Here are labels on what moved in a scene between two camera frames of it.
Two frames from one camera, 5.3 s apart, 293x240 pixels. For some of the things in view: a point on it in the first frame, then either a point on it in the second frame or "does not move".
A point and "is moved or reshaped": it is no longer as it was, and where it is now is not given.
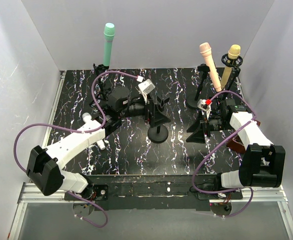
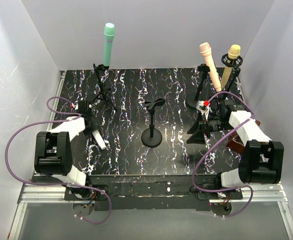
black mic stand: x=157 y=134 is moved or reshaped
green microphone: x=109 y=33 does not move
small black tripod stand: x=104 y=92 does not move
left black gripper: x=151 y=112 -> x=92 y=125
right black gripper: x=206 y=125 does not move
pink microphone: x=205 y=49 does not move
